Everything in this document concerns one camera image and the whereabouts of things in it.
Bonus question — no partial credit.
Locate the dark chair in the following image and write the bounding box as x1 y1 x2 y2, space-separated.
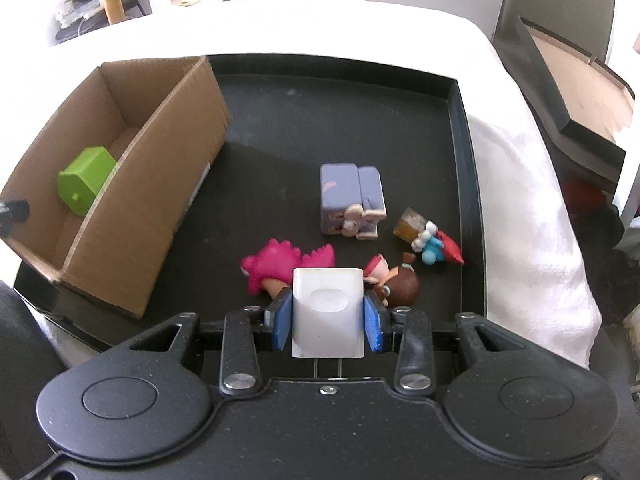
55 0 152 43

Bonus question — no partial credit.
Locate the red object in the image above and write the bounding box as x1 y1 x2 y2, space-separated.
562 175 615 217

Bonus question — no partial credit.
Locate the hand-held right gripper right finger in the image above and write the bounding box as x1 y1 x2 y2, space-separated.
364 292 548 395

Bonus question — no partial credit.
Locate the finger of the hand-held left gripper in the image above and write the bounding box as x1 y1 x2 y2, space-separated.
0 199 29 238

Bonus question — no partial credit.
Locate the black shallow box lid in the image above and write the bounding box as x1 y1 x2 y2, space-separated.
492 16 637 186

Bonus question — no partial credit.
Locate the purple block figurine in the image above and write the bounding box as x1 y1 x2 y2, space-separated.
320 162 388 241

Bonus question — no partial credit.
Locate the brown cardboard box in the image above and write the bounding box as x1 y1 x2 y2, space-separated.
0 55 232 320

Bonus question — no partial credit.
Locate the brown-haired doll figurine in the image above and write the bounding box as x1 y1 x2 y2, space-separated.
362 253 421 308

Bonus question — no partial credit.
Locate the red-hat gnome figurine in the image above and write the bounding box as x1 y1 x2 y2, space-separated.
393 206 466 267

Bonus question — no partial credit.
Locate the pink dinosaur toy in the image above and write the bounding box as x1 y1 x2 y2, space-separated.
241 238 337 303

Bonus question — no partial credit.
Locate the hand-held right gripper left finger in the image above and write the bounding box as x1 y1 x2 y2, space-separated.
115 290 294 397

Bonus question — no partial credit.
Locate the white charger plug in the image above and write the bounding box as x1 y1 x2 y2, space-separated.
291 267 366 378

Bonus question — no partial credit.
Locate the white fluffy blanket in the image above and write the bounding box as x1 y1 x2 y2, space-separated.
0 0 603 368

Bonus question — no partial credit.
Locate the green toy house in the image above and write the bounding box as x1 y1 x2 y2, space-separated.
56 146 118 217

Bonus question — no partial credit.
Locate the black plastic tray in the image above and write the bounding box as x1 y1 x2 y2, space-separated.
10 52 488 356

